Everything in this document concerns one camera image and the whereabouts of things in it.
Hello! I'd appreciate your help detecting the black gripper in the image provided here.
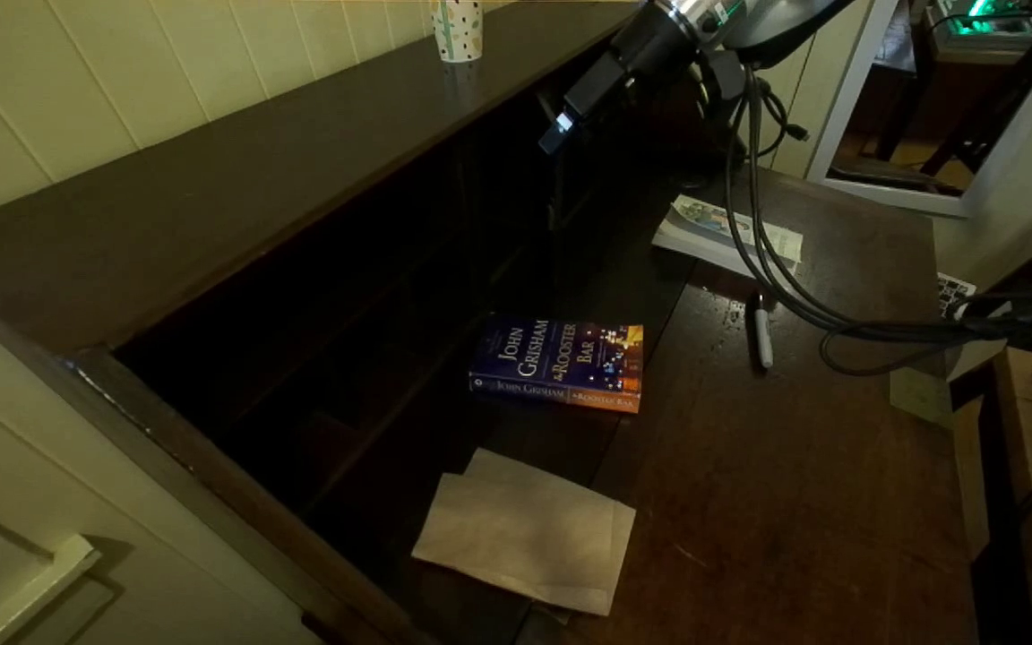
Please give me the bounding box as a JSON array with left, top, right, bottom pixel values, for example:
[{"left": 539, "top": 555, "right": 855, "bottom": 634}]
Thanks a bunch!
[{"left": 533, "top": 3, "right": 681, "bottom": 157}]

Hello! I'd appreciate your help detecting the white fairy tales book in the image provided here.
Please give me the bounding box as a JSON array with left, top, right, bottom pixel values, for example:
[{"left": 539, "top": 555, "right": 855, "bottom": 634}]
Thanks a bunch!
[{"left": 652, "top": 191, "right": 805, "bottom": 283}]

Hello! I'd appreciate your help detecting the dark blue paperback book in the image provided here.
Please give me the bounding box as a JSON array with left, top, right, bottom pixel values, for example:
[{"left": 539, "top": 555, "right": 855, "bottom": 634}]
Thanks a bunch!
[{"left": 465, "top": 314, "right": 650, "bottom": 419}]

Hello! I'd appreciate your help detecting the white dotted paper cup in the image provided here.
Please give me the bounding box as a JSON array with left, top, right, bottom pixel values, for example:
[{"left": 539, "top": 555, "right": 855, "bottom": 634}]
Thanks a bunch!
[{"left": 428, "top": 0, "right": 486, "bottom": 67}]

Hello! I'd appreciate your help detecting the dark wooden secretary desk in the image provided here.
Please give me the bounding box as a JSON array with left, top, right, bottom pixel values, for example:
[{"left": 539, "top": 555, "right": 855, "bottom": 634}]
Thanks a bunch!
[{"left": 0, "top": 0, "right": 987, "bottom": 645}]

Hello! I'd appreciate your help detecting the white marker black cap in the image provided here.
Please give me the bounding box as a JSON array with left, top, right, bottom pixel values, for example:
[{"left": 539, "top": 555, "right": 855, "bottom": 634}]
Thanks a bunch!
[{"left": 743, "top": 297, "right": 778, "bottom": 372}]

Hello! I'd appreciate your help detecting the white lattice object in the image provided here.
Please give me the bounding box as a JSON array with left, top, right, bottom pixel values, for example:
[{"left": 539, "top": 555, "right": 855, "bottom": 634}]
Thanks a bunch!
[{"left": 936, "top": 268, "right": 979, "bottom": 317}]

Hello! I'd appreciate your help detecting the green lit computer case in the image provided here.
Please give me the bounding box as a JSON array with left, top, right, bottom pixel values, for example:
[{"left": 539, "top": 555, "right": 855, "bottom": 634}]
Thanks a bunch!
[{"left": 931, "top": 0, "right": 1032, "bottom": 39}]

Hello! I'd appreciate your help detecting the small tan block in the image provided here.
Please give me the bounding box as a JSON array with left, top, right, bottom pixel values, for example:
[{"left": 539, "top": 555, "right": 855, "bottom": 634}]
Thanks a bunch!
[{"left": 887, "top": 362, "right": 956, "bottom": 427}]

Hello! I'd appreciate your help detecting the white panelled cabinet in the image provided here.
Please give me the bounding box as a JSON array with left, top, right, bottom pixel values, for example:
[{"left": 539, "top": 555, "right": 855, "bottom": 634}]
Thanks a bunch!
[{"left": 0, "top": 297, "right": 317, "bottom": 645}]

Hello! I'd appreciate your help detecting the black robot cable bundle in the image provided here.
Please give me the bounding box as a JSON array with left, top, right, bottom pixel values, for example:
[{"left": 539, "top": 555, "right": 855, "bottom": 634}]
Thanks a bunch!
[{"left": 707, "top": 63, "right": 1032, "bottom": 376}]

